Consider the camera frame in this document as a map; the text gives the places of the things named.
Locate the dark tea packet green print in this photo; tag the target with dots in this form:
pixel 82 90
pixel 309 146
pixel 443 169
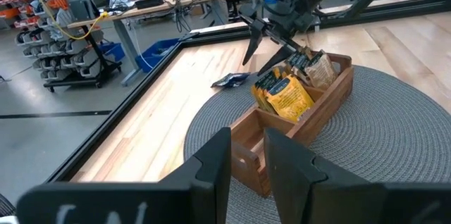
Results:
pixel 230 79

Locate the tan brown tea packet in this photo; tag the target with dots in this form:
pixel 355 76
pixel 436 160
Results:
pixel 300 62
pixel 293 58
pixel 320 74

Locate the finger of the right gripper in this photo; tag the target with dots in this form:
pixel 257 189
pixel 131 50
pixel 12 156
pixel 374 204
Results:
pixel 254 41
pixel 278 58

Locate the cart of grey bins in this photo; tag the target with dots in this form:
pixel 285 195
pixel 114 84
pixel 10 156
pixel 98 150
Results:
pixel 53 48

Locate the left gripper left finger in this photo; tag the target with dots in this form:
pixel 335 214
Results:
pixel 197 188

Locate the orange mango tea packet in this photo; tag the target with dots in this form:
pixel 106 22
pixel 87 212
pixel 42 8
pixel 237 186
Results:
pixel 270 84
pixel 255 93
pixel 261 88
pixel 289 99

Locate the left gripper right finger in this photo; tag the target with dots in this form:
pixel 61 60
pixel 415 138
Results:
pixel 310 188

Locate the grey round woven placemat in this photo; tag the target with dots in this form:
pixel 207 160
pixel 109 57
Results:
pixel 387 129

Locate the wooden tea organizer box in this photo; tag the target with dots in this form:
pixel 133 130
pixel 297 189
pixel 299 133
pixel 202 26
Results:
pixel 317 111

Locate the wooden top workbench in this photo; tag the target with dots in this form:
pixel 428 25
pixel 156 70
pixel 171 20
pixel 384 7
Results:
pixel 151 7

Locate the black aluminium table frame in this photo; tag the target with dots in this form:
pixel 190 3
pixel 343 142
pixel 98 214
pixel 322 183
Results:
pixel 118 109

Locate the shelf with red bins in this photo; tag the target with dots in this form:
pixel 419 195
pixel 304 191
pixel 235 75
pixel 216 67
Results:
pixel 53 2

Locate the blue storage bin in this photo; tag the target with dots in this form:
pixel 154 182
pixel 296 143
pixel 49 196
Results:
pixel 112 49
pixel 155 53

